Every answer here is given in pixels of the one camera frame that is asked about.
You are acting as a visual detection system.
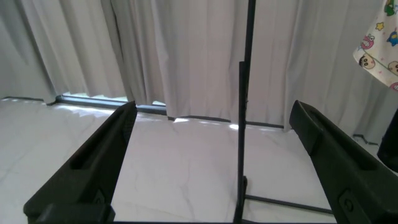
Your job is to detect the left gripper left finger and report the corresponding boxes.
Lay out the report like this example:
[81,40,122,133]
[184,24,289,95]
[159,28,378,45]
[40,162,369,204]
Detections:
[23,101,139,223]

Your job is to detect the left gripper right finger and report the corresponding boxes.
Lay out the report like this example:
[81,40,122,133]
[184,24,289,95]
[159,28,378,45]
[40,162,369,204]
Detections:
[289,100,398,223]

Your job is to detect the cream printed garment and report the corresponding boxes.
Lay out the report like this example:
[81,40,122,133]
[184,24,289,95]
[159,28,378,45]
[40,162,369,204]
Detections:
[353,0,398,92]

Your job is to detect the black clothes rack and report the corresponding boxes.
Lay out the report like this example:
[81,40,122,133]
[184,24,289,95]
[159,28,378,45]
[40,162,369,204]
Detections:
[233,0,335,223]

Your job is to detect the window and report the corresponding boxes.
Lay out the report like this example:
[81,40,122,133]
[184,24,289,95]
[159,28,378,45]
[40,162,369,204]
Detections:
[55,91,168,116]

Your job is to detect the white curtain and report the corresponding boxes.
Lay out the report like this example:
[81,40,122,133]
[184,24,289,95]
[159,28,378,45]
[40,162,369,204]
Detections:
[101,0,398,144]
[0,0,135,104]

